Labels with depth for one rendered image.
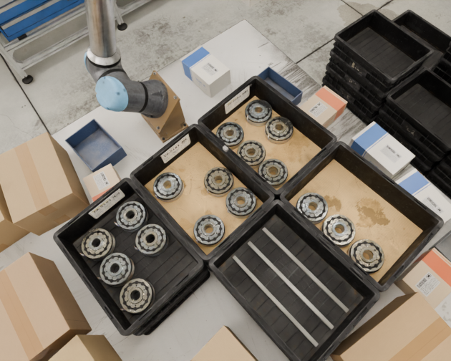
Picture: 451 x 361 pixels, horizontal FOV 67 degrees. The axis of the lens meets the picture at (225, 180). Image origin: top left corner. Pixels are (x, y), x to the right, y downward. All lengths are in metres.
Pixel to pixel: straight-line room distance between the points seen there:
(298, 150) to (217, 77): 0.50
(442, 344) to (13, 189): 1.45
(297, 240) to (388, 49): 1.33
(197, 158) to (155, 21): 1.96
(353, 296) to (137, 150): 0.99
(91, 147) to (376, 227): 1.16
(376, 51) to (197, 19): 1.48
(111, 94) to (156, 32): 1.75
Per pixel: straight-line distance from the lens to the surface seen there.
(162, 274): 1.16
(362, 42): 2.17
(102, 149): 1.55
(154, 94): 1.36
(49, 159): 1.43
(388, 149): 1.42
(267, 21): 2.96
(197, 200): 1.20
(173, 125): 1.45
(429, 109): 2.14
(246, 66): 1.69
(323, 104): 1.48
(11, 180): 1.47
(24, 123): 2.83
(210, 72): 1.55
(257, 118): 1.31
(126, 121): 1.60
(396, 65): 2.11
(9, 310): 1.31
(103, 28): 1.26
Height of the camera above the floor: 1.94
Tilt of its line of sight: 65 degrees down
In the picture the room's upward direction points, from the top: 9 degrees counter-clockwise
